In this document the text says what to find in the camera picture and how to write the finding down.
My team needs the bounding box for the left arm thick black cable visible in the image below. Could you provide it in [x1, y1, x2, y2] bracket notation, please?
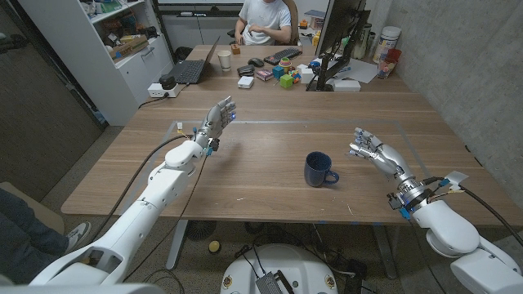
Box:
[92, 134, 193, 242]

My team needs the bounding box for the white paper cup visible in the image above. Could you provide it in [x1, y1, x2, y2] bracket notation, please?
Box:
[217, 50, 232, 73]

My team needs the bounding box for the white robot torso base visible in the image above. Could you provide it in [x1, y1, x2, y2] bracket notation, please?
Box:
[220, 243, 339, 294]

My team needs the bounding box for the black computer monitor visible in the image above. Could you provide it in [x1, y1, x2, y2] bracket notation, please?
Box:
[306, 10, 371, 92]
[316, 0, 372, 56]

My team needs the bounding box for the beige chair seat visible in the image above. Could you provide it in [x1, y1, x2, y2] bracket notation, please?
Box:
[0, 181, 65, 236]

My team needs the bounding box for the flat white box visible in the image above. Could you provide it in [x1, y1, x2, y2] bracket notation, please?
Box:
[333, 78, 362, 92]

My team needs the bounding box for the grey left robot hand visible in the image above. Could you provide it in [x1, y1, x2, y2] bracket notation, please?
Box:
[192, 96, 238, 153]

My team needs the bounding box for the black power adapter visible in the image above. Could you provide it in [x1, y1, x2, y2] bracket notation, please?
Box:
[159, 73, 177, 91]

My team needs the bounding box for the arm thick black cable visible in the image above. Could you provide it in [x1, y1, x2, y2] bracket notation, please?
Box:
[92, 134, 193, 242]
[424, 175, 523, 247]

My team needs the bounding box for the white shelf cabinet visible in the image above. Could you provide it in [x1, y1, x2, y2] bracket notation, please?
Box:
[18, 0, 175, 127]

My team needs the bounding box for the black keyboard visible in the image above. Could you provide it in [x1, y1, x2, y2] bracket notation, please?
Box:
[263, 47, 303, 66]

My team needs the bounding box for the right arm thick black cable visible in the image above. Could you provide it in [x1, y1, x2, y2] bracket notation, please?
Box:
[424, 175, 523, 247]

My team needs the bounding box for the round black fan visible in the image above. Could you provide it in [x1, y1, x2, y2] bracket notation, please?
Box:
[186, 220, 217, 241]

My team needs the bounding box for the grey finned electronics module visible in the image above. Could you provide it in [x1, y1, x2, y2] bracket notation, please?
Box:
[255, 269, 295, 294]

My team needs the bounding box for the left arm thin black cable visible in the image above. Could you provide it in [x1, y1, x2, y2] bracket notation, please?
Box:
[124, 154, 208, 282]

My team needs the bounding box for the white table leg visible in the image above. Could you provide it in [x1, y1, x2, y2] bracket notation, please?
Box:
[166, 219, 189, 270]
[372, 225, 398, 280]

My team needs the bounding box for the white power strip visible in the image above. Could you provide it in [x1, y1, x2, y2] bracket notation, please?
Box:
[147, 82, 181, 99]

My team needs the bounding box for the tall drinks bottle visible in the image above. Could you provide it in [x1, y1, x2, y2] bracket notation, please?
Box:
[353, 23, 373, 60]

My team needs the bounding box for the white right wrist tag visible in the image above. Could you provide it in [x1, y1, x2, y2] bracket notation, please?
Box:
[443, 170, 470, 192]

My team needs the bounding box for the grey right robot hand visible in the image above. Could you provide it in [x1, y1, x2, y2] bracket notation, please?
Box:
[347, 127, 429, 206]

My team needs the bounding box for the black open laptop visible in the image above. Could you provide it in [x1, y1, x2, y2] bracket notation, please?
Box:
[167, 35, 221, 85]

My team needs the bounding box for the seated person in white t-shirt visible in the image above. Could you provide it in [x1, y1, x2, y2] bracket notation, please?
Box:
[234, 0, 293, 47]

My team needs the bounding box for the person in blue jeans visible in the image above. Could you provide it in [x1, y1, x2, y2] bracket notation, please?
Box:
[0, 187, 93, 285]

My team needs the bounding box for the black power strip cable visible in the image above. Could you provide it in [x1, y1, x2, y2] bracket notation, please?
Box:
[137, 92, 171, 109]

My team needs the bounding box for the black backpack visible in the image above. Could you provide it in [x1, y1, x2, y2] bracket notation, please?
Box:
[173, 46, 194, 63]

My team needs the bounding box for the cardboard box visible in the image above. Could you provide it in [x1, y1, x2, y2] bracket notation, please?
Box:
[108, 33, 150, 60]

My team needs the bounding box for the jar with red lid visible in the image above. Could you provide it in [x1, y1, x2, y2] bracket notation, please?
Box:
[377, 47, 403, 80]

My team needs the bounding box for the white paper sheet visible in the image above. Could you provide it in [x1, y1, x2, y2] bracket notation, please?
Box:
[326, 56, 379, 85]

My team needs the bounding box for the brown office chair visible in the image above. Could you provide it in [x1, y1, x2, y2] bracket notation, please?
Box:
[284, 0, 301, 46]

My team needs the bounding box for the white canister with lid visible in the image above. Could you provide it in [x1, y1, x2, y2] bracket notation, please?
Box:
[372, 25, 402, 65]

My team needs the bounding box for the dark blue ceramic mug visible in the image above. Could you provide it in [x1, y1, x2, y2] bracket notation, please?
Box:
[303, 151, 340, 189]

